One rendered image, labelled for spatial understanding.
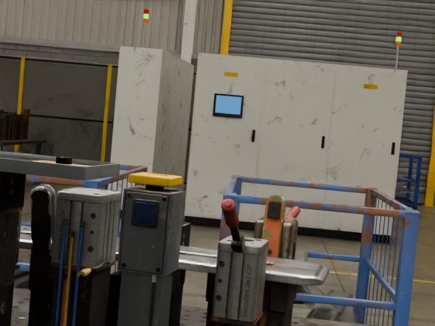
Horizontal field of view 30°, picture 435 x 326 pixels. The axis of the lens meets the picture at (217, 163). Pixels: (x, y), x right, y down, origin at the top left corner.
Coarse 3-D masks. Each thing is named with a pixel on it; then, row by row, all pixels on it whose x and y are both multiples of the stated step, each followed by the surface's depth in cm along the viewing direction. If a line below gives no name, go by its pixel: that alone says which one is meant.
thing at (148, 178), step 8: (136, 176) 109; (144, 176) 108; (152, 176) 108; (160, 176) 110; (168, 176) 111; (176, 176) 112; (152, 184) 108; (160, 184) 108; (168, 184) 108; (176, 184) 111
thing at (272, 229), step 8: (272, 200) 155; (280, 200) 155; (272, 208) 155; (280, 208) 155; (272, 216) 154; (280, 216) 155; (264, 224) 155; (272, 224) 155; (280, 224) 154; (264, 232) 155; (272, 232) 154; (280, 232) 154; (272, 240) 154; (280, 240) 154; (272, 248) 154; (280, 248) 155; (272, 256) 154
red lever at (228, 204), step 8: (224, 200) 111; (224, 208) 111; (232, 208) 111; (224, 216) 113; (232, 216) 112; (232, 224) 114; (232, 232) 118; (232, 240) 120; (240, 240) 120; (232, 248) 121; (240, 248) 120
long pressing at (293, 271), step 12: (24, 228) 158; (24, 240) 142; (180, 252) 147; (192, 252) 147; (204, 252) 148; (216, 252) 149; (180, 264) 136; (192, 264) 135; (204, 264) 135; (276, 264) 142; (288, 264) 144; (300, 264) 145; (312, 264) 146; (276, 276) 132; (288, 276) 132; (300, 276) 132; (312, 276) 132; (324, 276) 138
